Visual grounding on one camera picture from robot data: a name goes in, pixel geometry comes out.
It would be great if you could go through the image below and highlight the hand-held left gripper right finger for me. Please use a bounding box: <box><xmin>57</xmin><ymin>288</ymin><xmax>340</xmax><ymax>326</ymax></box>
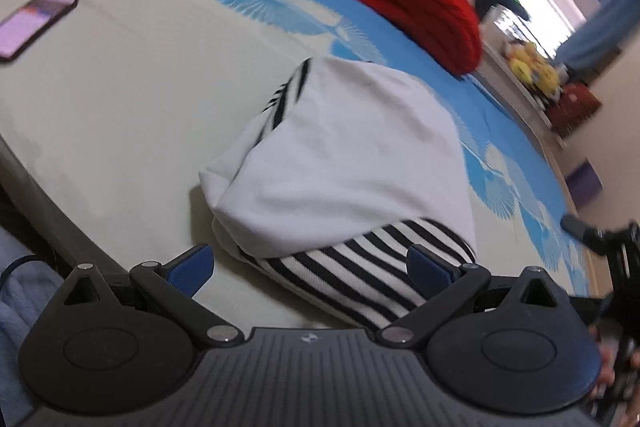
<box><xmin>376</xmin><ymin>245</ymin><xmax>573</xmax><ymax>348</ymax></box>

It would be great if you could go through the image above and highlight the yellow duck plush toy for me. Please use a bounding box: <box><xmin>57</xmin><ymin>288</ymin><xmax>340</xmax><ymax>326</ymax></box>
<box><xmin>505</xmin><ymin>41</ymin><xmax>542</xmax><ymax>84</ymax></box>

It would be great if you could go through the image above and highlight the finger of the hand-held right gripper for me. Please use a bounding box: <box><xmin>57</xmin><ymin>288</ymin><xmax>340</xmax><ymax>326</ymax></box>
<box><xmin>560</xmin><ymin>214</ymin><xmax>609</xmax><ymax>256</ymax></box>

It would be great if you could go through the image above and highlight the red cushion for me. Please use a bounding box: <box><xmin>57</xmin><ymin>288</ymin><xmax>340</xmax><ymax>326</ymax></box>
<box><xmin>547</xmin><ymin>82</ymin><xmax>601</xmax><ymax>136</ymax></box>

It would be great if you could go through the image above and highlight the black white striped hoodie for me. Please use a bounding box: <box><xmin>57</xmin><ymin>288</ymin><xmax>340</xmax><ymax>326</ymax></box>
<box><xmin>198</xmin><ymin>57</ymin><xmax>479</xmax><ymax>334</ymax></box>

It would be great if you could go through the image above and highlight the dark cable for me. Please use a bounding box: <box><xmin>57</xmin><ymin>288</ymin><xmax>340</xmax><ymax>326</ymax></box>
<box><xmin>0</xmin><ymin>254</ymin><xmax>47</xmax><ymax>289</ymax></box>

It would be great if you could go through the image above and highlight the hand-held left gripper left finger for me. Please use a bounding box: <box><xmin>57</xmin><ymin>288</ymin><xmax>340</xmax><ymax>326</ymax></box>
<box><xmin>55</xmin><ymin>244</ymin><xmax>243</xmax><ymax>349</ymax></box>

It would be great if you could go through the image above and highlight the blue fleece garment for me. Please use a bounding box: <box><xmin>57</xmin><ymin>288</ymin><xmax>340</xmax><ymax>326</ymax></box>
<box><xmin>0</xmin><ymin>227</ymin><xmax>67</xmax><ymax>427</ymax></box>

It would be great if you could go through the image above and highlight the purple box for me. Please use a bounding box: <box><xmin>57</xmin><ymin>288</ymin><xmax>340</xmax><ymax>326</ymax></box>
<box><xmin>565</xmin><ymin>162</ymin><xmax>604</xmax><ymax>208</ymax></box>

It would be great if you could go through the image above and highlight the blue curtain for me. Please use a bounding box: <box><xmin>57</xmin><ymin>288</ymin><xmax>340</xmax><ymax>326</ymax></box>
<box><xmin>555</xmin><ymin>0</ymin><xmax>640</xmax><ymax>71</ymax></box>

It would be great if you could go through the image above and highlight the yellow bear plush toy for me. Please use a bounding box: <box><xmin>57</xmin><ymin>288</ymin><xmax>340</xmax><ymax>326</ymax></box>
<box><xmin>535</xmin><ymin>57</ymin><xmax>569</xmax><ymax>98</ymax></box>

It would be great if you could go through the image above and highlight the person's right hand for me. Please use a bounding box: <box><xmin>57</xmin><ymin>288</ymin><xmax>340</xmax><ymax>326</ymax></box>
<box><xmin>590</xmin><ymin>326</ymin><xmax>620</xmax><ymax>400</ymax></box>

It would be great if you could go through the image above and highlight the black smartphone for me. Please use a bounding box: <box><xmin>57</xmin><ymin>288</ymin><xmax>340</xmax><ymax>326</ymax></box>
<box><xmin>0</xmin><ymin>0</ymin><xmax>80</xmax><ymax>64</ymax></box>

